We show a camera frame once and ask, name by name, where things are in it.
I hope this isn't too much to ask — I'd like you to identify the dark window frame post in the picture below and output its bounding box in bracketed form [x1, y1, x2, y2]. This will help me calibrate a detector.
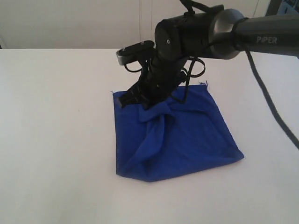
[265, 0, 281, 16]

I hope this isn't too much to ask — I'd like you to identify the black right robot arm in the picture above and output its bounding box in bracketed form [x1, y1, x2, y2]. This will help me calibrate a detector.
[116, 9, 299, 109]

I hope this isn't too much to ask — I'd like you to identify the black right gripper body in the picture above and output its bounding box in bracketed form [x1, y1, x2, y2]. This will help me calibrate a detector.
[140, 50, 188, 105]

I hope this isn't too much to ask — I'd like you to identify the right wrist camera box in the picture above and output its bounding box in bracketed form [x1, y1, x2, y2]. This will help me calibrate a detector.
[116, 40, 155, 66]

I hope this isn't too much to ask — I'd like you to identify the blue towel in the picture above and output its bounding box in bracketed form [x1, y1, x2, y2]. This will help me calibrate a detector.
[113, 83, 244, 182]

